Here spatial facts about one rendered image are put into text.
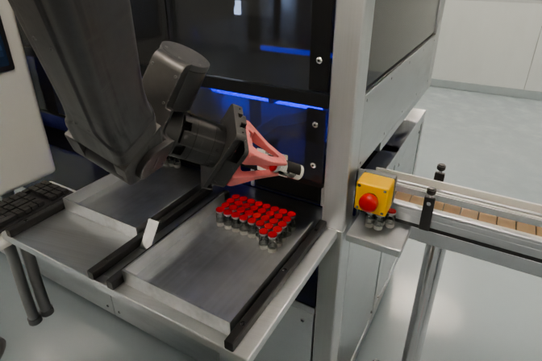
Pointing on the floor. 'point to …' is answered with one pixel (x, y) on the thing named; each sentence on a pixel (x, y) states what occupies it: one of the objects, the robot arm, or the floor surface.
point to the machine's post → (343, 138)
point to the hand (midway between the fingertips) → (277, 164)
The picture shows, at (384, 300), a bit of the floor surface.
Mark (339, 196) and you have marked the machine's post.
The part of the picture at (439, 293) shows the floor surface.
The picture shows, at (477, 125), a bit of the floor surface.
